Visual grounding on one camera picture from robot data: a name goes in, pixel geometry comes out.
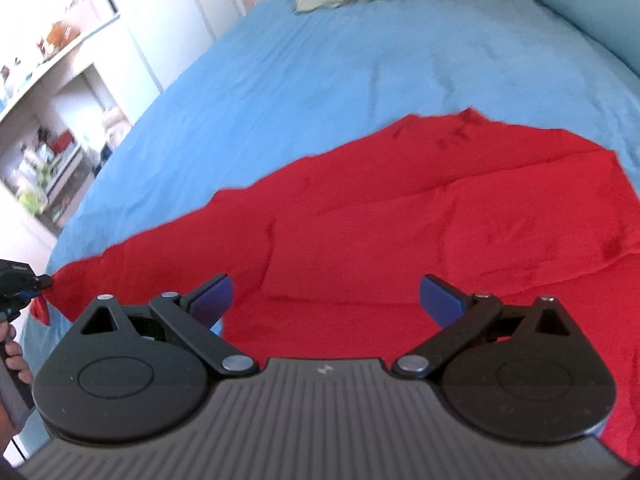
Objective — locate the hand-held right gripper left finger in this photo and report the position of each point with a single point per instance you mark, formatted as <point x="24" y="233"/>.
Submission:
<point x="214" y="301"/>

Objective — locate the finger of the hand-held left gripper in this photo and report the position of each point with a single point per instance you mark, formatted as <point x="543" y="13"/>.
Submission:
<point x="35" y="290"/>
<point x="43" y="278"/>

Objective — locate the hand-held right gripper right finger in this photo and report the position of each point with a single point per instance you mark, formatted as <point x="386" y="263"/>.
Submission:
<point x="440" y="299"/>

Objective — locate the red knit garment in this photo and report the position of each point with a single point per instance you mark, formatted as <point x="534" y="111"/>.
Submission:
<point x="380" y="230"/>

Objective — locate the person's left hand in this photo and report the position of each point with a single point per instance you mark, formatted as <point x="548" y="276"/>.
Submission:
<point x="21" y="367"/>

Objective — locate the green shelf item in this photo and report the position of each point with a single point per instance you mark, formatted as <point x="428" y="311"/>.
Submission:
<point x="33" y="201"/>

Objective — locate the red box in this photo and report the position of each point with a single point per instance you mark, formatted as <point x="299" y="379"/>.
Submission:
<point x="62" y="142"/>

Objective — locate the white shelf unit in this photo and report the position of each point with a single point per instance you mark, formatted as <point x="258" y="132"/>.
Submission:
<point x="60" y="90"/>

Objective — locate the orange shelf item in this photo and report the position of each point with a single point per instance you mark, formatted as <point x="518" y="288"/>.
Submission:
<point x="63" y="35"/>

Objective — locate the blue bed sheet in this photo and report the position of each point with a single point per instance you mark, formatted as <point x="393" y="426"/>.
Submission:
<point x="310" y="75"/>

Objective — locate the white cabinet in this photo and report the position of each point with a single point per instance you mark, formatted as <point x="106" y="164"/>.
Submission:
<point x="165" y="15"/>

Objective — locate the teal bolster pillow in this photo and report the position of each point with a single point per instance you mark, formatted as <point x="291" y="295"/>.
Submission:
<point x="585" y="7"/>

